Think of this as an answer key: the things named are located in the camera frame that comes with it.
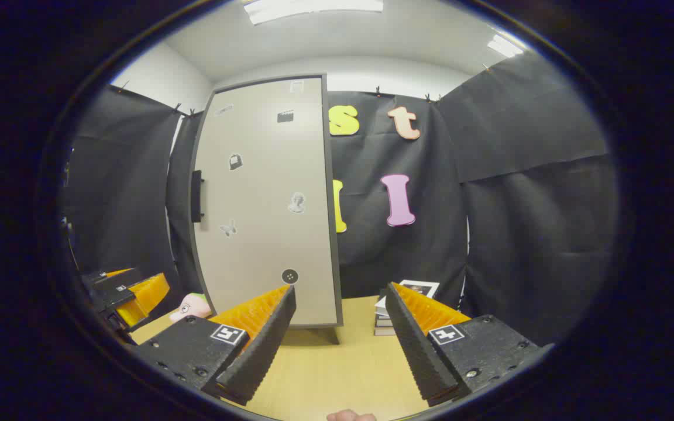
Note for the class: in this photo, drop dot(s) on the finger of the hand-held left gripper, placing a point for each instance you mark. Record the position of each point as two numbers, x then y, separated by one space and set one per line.
100 276
117 292

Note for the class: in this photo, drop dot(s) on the small ceiling light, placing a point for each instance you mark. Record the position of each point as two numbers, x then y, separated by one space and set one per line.
504 45

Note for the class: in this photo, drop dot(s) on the white photo cover book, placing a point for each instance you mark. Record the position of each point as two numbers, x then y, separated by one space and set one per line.
422 287

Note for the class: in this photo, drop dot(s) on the pink plush toy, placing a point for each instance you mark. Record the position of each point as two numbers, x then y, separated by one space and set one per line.
191 307

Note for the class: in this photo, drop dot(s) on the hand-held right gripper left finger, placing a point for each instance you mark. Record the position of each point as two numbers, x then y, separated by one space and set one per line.
267 345

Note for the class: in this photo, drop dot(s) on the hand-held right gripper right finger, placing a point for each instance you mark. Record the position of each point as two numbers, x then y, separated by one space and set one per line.
416 351

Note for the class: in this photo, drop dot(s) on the black backdrop cloth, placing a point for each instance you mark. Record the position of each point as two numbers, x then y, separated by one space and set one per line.
518 204

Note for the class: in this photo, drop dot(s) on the long ceiling light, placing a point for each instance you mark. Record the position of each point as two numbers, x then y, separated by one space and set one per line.
313 9

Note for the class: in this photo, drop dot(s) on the grey cabinet door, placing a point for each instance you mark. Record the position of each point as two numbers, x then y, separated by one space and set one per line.
267 234

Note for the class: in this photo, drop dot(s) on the dark book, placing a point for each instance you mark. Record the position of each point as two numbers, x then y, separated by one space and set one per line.
382 327

